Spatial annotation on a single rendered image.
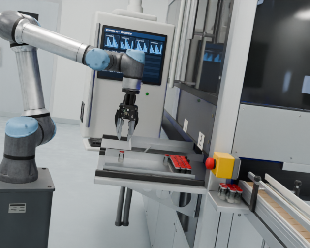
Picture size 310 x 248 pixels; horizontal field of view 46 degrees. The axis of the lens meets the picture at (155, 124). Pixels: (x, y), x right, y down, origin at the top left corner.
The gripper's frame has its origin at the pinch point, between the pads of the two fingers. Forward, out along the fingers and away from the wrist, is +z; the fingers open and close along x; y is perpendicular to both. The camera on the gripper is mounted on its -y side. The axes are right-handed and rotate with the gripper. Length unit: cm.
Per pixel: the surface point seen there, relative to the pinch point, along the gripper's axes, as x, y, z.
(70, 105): -81, -531, 64
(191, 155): 32.7, -14.7, 7.7
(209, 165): 27.8, 33.3, -1.2
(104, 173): -6.1, 21.3, 9.5
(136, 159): 7.0, -5.6, 10.3
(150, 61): 13, -78, -32
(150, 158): 13.0, -6.2, 9.3
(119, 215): 8, -87, 72
